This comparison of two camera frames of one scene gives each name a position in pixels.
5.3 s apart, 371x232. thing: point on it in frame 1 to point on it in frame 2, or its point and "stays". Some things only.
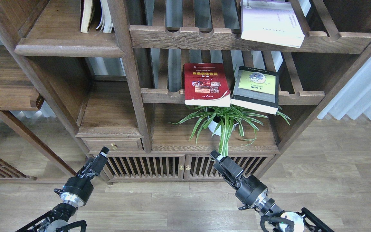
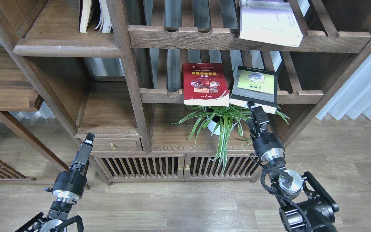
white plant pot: (214, 126) stays
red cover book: (205, 84) stays
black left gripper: (78, 190) to (69, 185)
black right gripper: (248, 187) to (268, 144)
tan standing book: (86, 7) stays
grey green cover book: (256, 89) stays
